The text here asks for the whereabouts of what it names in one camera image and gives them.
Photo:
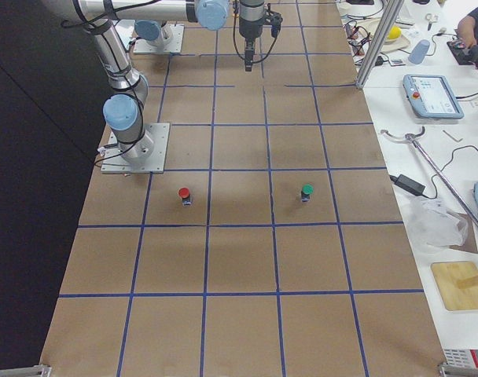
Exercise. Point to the beige tray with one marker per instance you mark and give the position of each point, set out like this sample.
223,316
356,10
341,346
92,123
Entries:
369,27

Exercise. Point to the red push button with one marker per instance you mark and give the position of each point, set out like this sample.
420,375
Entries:
184,194

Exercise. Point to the green push button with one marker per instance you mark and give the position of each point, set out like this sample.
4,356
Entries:
306,192

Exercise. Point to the wooden board stand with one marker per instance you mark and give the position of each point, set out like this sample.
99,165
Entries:
457,283

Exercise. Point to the metal cane with clear handle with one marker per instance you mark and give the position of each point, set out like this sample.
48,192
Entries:
411,138

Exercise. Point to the light blue plastic cup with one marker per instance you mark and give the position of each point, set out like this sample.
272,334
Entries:
419,52

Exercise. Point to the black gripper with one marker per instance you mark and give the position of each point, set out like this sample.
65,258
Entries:
248,27

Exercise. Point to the aluminium frame post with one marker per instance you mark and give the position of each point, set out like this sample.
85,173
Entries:
389,16

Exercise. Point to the black power adapter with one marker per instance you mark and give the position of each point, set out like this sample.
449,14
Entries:
409,185

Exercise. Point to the yellow lemon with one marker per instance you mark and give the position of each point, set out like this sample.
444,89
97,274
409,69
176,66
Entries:
394,33

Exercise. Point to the clear plastic bag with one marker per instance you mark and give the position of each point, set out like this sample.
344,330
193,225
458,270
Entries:
431,226

